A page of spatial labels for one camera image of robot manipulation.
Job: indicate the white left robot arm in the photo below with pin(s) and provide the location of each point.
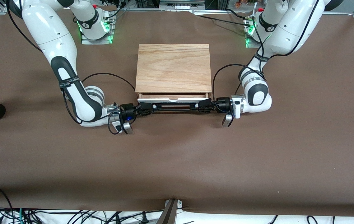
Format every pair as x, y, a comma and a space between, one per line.
292, 28

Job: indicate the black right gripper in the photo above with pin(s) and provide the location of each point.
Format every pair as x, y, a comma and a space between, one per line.
128, 109

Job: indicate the brown paper table cover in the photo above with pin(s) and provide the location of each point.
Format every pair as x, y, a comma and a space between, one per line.
177, 155

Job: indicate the wooden drawer cabinet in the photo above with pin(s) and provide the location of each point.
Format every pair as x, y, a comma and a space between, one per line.
172, 67

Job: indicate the aluminium camera mount post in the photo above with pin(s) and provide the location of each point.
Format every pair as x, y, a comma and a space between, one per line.
170, 213

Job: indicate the grey power strip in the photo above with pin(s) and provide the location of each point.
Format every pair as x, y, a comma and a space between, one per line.
180, 5

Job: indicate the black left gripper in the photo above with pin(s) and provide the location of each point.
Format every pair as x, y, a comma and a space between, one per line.
222, 104

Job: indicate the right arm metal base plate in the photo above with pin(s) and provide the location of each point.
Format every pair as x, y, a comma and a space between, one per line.
96, 41

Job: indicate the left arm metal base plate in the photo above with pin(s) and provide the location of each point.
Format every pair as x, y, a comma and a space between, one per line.
250, 43

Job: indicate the silver metal tool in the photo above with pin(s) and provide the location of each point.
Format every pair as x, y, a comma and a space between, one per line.
152, 100

